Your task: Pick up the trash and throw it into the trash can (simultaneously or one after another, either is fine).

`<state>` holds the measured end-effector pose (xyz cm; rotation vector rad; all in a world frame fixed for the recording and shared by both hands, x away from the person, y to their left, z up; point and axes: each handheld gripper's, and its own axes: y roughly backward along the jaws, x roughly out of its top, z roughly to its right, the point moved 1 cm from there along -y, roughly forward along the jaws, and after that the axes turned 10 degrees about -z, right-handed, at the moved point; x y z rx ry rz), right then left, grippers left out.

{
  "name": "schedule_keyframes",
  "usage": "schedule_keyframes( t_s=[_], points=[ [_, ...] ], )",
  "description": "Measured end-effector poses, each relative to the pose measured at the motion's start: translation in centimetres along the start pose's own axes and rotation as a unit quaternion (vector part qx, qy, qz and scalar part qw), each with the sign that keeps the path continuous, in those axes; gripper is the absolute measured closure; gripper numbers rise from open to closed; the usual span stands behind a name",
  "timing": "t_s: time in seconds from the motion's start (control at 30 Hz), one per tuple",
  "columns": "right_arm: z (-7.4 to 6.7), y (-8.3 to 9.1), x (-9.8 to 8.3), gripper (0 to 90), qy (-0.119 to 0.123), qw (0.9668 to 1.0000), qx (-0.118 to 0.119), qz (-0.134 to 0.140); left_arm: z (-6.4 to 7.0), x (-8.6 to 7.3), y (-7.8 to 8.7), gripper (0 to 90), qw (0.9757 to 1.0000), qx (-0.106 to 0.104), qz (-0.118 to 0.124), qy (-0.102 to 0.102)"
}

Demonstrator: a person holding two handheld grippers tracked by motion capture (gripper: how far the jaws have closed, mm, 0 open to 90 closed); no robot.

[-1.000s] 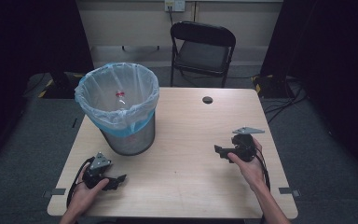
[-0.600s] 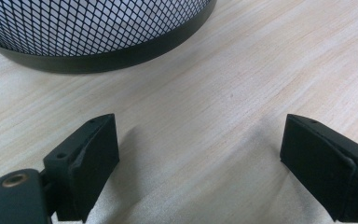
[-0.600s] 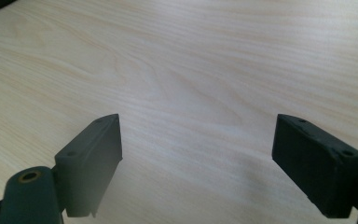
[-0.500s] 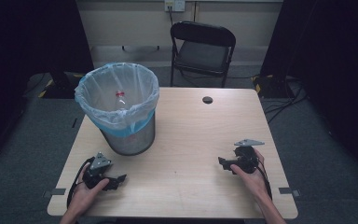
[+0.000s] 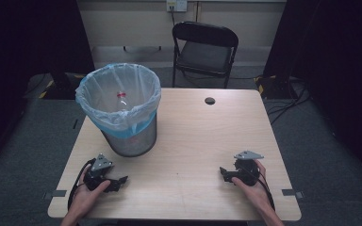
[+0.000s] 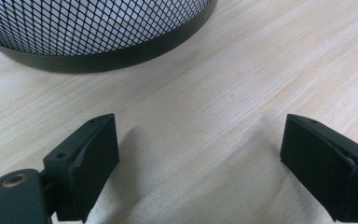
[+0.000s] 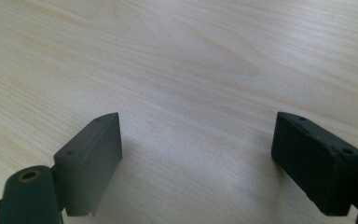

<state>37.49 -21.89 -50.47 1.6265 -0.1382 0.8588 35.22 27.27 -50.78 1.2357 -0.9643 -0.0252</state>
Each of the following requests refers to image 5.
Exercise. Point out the translucent blue bin liner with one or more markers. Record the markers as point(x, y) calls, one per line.
point(106, 94)

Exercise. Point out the grey table bracket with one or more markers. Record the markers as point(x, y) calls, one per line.
point(292, 193)
point(55, 194)

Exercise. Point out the person's left hand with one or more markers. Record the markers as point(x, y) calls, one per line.
point(86, 197)

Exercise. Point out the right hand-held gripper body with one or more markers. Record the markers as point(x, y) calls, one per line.
point(247, 169)

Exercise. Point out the metal mesh trash can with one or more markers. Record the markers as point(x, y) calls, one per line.
point(132, 142)

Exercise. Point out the black folding chair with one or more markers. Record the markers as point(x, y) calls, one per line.
point(205, 55)

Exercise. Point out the yellow black striped base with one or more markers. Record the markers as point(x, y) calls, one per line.
point(45, 89)
point(262, 84)

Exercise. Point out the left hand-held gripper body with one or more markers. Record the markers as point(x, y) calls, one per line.
point(91, 180)

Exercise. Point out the white wall socket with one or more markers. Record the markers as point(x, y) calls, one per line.
point(176, 5)

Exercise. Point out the dark curtain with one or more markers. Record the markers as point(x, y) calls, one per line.
point(28, 62)
point(336, 62)

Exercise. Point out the clear plastic water bottle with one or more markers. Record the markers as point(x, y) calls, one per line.
point(123, 103)

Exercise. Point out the person's right hand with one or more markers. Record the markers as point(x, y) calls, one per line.
point(256, 194)

